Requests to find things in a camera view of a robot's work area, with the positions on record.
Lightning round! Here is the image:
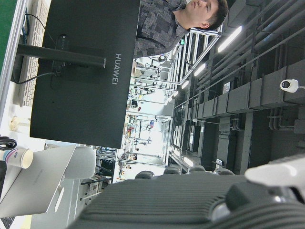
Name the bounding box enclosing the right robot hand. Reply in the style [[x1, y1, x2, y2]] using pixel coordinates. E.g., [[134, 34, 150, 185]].
[[68, 154, 305, 229]]

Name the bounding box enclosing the cream small round object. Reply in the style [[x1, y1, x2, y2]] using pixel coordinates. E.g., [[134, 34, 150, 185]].
[[9, 116, 21, 131]]

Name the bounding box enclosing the black computer monitor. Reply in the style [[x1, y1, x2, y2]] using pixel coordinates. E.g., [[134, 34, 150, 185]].
[[30, 0, 142, 149]]

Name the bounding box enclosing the silver laptop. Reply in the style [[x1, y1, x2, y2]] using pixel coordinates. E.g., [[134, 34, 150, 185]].
[[0, 145, 77, 219]]

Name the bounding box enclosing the white paper cup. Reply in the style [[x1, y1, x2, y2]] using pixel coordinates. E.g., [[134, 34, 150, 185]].
[[0, 147, 34, 170]]

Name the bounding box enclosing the person in patterned shirt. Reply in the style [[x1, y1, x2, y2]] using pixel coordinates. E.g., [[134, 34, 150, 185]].
[[133, 0, 230, 59]]

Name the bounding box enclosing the black monitor stand pole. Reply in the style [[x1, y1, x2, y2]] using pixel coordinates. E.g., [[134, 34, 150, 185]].
[[16, 43, 106, 69]]

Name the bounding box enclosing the white computer keyboard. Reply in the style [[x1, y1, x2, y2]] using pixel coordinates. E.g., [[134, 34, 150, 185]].
[[18, 0, 52, 107]]

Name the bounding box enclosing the green conveyor belt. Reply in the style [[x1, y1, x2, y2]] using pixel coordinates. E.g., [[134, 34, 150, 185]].
[[0, 0, 28, 125]]

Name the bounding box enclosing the white security camera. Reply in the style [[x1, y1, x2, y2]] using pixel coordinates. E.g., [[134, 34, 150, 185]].
[[279, 78, 300, 93]]

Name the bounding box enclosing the black monitor cable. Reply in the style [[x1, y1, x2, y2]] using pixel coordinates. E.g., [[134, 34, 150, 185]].
[[11, 71, 58, 85]]

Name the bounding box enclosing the blue cable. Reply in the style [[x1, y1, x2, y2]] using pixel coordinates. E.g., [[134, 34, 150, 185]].
[[22, 13, 32, 37]]

